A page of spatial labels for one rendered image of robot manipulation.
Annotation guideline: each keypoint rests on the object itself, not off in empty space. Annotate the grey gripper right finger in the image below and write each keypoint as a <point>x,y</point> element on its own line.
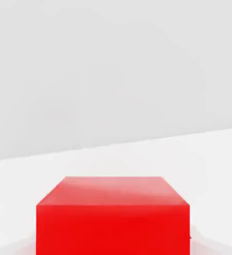
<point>199,246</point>

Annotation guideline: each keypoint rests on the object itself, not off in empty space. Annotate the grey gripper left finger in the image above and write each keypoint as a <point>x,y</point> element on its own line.
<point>26,248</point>

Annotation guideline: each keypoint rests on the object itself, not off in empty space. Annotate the small red cube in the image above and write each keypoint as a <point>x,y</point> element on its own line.
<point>112,229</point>

